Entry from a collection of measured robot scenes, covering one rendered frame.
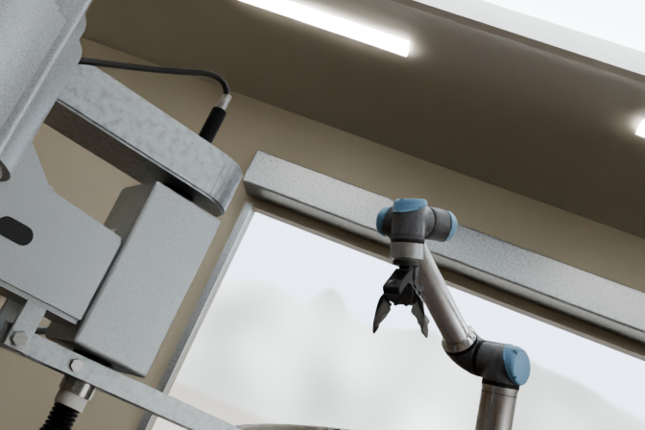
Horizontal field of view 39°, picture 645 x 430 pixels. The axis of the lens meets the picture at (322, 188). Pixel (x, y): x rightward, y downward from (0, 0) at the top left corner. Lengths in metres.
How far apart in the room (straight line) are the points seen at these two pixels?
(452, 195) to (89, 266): 5.55
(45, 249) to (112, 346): 0.27
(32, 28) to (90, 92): 0.78
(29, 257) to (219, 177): 0.50
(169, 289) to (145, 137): 0.36
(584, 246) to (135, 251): 5.65
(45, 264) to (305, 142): 5.66
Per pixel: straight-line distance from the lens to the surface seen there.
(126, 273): 2.14
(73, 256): 2.11
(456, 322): 2.85
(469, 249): 6.98
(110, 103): 2.16
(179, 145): 2.21
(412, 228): 2.42
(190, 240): 2.21
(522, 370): 2.89
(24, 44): 1.38
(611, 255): 7.49
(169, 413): 2.27
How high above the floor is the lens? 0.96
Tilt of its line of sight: 20 degrees up
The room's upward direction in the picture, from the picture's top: 24 degrees clockwise
